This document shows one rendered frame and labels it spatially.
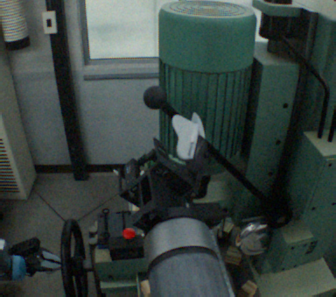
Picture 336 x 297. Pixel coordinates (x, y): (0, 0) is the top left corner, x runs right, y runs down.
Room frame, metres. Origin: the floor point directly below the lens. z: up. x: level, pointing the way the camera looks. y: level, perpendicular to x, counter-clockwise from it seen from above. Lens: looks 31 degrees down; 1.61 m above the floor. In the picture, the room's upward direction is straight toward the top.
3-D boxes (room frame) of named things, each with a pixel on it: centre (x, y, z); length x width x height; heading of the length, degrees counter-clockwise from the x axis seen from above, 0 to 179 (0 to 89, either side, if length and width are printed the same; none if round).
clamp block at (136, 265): (0.52, 0.11, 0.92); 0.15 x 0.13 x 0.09; 9
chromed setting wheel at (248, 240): (0.46, -0.22, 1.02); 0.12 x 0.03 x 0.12; 99
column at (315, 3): (0.61, -0.36, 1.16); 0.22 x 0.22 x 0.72; 9
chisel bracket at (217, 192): (0.57, -0.10, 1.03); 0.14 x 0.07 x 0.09; 99
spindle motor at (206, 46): (0.57, -0.08, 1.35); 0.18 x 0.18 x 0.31
